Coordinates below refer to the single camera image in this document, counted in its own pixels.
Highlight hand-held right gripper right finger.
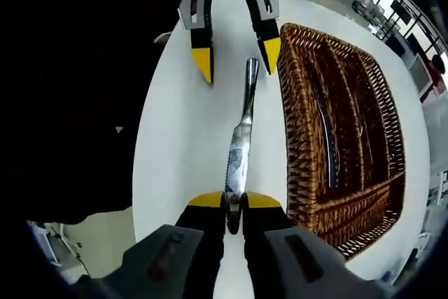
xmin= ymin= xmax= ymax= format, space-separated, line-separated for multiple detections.
xmin=242 ymin=190 xmax=391 ymax=299

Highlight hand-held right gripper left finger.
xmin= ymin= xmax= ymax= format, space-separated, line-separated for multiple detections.
xmin=75 ymin=191 xmax=227 ymax=299

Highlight steel knife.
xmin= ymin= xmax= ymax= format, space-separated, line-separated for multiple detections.
xmin=314 ymin=90 xmax=342 ymax=189
xmin=223 ymin=57 xmax=262 ymax=237

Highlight brown wicker storage slots tray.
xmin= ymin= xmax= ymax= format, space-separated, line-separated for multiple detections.
xmin=276 ymin=22 xmax=407 ymax=262

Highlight black monitor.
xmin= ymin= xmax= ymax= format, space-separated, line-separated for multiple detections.
xmin=389 ymin=0 xmax=413 ymax=24

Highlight person's dark clothed torso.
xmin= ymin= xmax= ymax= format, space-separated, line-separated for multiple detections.
xmin=0 ymin=0 xmax=178 ymax=225

